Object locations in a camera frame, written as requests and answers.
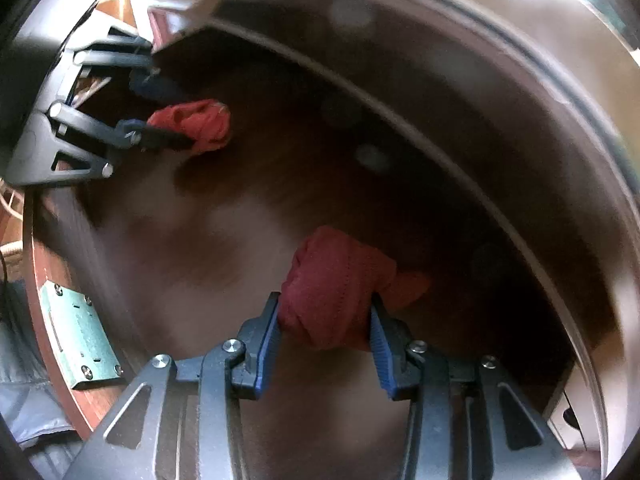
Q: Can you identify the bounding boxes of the dark red underwear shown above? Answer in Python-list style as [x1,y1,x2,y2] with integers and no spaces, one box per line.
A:
[278,226,431,351]

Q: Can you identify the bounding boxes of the teal drawer lock plate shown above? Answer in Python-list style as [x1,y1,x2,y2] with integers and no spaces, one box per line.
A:
[38,281,122,389]

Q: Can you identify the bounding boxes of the open wooden drawer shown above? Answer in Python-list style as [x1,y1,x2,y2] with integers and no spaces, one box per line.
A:
[26,0,639,471]

